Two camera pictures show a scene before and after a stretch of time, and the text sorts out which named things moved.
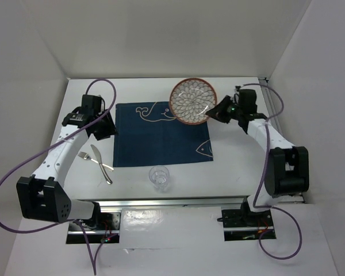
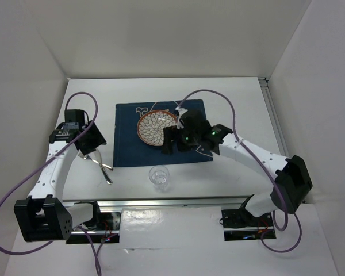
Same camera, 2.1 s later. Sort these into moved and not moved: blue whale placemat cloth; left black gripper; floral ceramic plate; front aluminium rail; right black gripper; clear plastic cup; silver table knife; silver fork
Moved: left black gripper; floral ceramic plate; right black gripper
Not moved: silver fork; blue whale placemat cloth; front aluminium rail; clear plastic cup; silver table knife
